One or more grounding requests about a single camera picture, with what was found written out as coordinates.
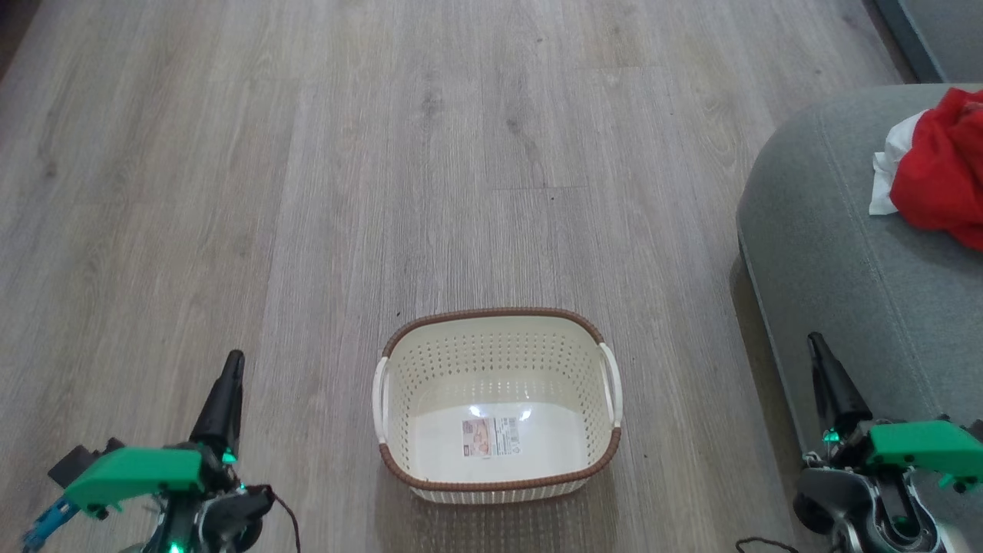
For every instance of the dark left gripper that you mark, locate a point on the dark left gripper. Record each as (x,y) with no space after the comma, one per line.
(230,514)

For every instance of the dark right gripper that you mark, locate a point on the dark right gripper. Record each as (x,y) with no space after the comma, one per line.
(829,491)

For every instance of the white clothing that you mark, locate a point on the white clothing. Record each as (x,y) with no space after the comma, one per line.
(891,165)

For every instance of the red clothing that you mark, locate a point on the red clothing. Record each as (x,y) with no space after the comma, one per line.
(944,177)

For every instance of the printed basket sticker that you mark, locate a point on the printed basket sticker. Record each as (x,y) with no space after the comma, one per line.
(491,436)

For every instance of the cream perforated laundry basket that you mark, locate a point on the cream perforated laundry basket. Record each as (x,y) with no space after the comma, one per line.
(499,353)

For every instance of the grey sofa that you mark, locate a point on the grey sofa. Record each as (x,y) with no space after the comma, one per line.
(845,253)

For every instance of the dark grey sofa section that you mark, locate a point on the dark grey sofa section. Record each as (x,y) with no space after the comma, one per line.
(944,31)

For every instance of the green left wrist camera mount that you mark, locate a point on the green left wrist camera mount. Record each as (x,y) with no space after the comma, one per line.
(138,470)

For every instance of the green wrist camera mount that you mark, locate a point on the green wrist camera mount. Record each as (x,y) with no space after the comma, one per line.
(138,470)
(921,447)

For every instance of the green right wrist camera mount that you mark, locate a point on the green right wrist camera mount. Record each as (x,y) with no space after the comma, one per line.
(921,447)

